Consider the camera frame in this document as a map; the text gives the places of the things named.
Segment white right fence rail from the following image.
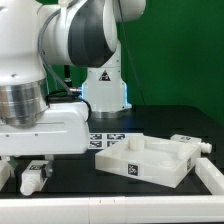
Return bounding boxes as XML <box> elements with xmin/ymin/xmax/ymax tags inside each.
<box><xmin>195</xmin><ymin>158</ymin><xmax>224</xmax><ymax>196</ymax></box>

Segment white left fence block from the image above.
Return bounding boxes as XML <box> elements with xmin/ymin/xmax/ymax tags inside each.
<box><xmin>0</xmin><ymin>160</ymin><xmax>14</xmax><ymax>191</ymax></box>

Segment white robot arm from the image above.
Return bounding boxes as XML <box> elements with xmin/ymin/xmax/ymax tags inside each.
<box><xmin>0</xmin><ymin>0</ymin><xmax>146</xmax><ymax>178</ymax></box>

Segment marker sheet with tags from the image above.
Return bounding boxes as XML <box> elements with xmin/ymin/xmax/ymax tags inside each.
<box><xmin>88</xmin><ymin>132</ymin><xmax>144</xmax><ymax>149</ymax></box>

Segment black camera stand pole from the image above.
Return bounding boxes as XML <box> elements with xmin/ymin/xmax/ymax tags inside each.
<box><xmin>64</xmin><ymin>65</ymin><xmax>72</xmax><ymax>88</ymax></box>

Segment black cables on table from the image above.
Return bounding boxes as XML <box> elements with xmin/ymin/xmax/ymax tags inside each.
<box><xmin>45</xmin><ymin>87</ymin><xmax>92</xmax><ymax>121</ymax></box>

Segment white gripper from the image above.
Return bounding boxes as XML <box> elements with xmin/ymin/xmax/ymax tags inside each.
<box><xmin>0</xmin><ymin>102</ymin><xmax>89</xmax><ymax>177</ymax></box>

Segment white front fence rail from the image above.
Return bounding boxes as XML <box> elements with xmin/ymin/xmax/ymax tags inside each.
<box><xmin>0</xmin><ymin>195</ymin><xmax>224</xmax><ymax>224</ymax></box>

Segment white square tabletop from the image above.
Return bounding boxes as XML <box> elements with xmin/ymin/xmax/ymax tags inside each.
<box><xmin>95</xmin><ymin>136</ymin><xmax>201</xmax><ymax>188</ymax></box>

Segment thin black hanging cable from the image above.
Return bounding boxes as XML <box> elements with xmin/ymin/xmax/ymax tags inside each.
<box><xmin>117</xmin><ymin>0</ymin><xmax>146</xmax><ymax>106</ymax></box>

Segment white fence rail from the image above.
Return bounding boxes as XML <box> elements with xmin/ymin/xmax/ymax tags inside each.
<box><xmin>0</xmin><ymin>195</ymin><xmax>224</xmax><ymax>224</ymax></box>
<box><xmin>195</xmin><ymin>158</ymin><xmax>224</xmax><ymax>196</ymax></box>

